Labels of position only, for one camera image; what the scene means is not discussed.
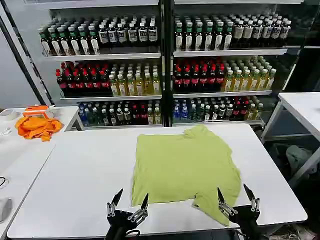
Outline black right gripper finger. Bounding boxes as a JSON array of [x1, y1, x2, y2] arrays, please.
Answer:
[[216, 186, 238, 216], [243, 183, 261, 213]]

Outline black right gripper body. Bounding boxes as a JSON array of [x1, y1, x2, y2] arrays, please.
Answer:
[[228, 204, 261, 240]]

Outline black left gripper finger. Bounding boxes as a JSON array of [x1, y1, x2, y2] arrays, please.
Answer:
[[106, 188, 124, 218], [127, 192, 150, 223]]

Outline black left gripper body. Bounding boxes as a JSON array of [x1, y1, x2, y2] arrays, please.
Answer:
[[104, 210, 141, 240]]

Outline light green shirt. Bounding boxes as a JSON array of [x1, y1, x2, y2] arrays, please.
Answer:
[[131, 124, 242, 228]]

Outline grey cloth on floor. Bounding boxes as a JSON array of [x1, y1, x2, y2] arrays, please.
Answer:
[[285, 145, 318, 175]]

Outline white side table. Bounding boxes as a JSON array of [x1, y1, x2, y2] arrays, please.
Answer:
[[0, 106, 85, 240]]

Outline crumpled orange cloth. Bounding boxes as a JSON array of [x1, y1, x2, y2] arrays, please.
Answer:
[[14, 116, 64, 143]]

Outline small grey device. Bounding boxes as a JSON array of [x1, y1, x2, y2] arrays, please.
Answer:
[[0, 197, 13, 224]]

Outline orange and white box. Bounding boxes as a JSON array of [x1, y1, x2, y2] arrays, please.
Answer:
[[22, 104, 56, 120]]

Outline shelf rack with drink bottles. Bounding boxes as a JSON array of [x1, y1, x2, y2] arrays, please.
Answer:
[[38, 7, 163, 129], [172, 4, 293, 127]]

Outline white tape roll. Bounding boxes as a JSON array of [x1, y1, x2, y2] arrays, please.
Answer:
[[0, 109, 19, 122]]

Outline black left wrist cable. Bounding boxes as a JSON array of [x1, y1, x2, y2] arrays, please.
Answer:
[[125, 228, 141, 238]]

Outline white table with grey frame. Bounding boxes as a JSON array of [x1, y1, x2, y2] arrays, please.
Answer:
[[259, 91, 320, 188]]

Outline black slanted frame bar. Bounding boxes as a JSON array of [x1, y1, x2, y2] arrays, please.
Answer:
[[1, 0, 55, 106], [0, 16, 49, 106]]

